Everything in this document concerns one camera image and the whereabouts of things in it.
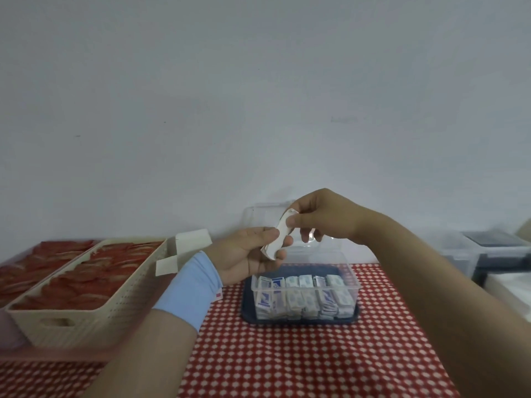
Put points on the beige woven plastic basket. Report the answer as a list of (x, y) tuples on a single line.
[(25, 261), (103, 315)]

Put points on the small white packet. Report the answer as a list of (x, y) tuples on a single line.
[(278, 238)]

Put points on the person's left hand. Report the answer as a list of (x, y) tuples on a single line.
[(236, 256)]

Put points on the open white cardboard box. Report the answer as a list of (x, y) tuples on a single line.
[(188, 246)]

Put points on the person's left forearm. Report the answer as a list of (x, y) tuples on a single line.
[(145, 352)]

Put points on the person's left thumb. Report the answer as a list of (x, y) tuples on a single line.
[(261, 235)]

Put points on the person's right thumb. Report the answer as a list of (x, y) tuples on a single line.
[(299, 220)]

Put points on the light blue wristband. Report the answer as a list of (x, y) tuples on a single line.
[(188, 292)]

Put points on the clear plastic container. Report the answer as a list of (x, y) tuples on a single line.
[(307, 261)]

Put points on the person's right forearm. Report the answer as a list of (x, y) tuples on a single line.
[(448, 310)]

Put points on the row of white blue packets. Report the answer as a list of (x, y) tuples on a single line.
[(303, 296)]

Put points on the red white checkered tablecloth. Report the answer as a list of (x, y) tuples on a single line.
[(315, 360)]

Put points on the pile of red sachets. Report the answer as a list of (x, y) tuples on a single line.
[(29, 265), (91, 277)]

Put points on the dark blue tray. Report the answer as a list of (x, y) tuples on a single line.
[(249, 315)]

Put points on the person's right hand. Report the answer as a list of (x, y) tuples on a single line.
[(336, 215)]

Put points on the clear storage bin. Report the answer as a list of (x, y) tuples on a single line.
[(485, 248)]

